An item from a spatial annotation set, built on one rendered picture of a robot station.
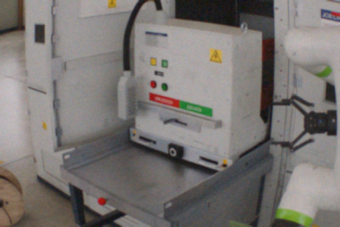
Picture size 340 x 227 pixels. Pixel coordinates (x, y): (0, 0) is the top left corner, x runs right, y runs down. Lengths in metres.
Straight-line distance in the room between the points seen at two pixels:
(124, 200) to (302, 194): 0.68
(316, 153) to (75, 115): 1.09
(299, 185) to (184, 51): 0.79
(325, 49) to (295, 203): 0.43
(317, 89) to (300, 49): 0.60
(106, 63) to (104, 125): 0.29
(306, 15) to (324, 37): 0.60
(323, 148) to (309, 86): 0.26
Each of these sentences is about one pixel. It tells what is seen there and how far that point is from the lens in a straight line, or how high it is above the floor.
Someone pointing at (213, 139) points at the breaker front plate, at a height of 0.98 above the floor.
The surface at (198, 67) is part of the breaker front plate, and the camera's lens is 1.74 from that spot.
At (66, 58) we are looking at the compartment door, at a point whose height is 1.25.
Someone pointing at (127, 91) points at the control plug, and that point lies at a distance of 1.88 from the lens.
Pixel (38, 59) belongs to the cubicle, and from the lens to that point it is 3.14.
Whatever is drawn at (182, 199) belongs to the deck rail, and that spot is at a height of 0.89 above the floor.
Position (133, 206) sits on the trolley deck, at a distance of 1.59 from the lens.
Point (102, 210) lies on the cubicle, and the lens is 2.98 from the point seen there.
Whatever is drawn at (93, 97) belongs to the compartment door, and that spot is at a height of 1.04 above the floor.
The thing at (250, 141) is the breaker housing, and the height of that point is 0.94.
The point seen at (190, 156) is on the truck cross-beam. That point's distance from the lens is 1.86.
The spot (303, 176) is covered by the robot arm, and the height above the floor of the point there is 1.10.
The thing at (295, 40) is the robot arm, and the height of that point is 1.47.
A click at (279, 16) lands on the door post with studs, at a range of 1.83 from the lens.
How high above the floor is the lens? 1.65
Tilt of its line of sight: 19 degrees down
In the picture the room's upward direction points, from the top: straight up
